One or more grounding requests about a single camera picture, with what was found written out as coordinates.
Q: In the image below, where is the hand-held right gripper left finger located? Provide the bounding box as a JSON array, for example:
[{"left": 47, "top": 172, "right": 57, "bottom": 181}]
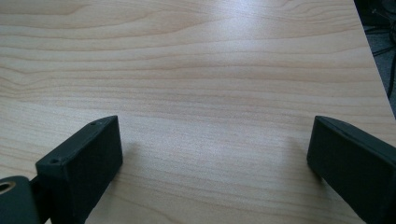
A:
[{"left": 31, "top": 115, "right": 123, "bottom": 224}]

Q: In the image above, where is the long black floor cable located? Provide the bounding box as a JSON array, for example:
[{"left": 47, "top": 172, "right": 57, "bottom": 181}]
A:
[{"left": 372, "top": 26, "right": 396, "bottom": 101}]

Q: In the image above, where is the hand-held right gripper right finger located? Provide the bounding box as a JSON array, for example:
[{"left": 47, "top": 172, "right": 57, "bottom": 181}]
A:
[{"left": 306, "top": 116, "right": 396, "bottom": 224}]

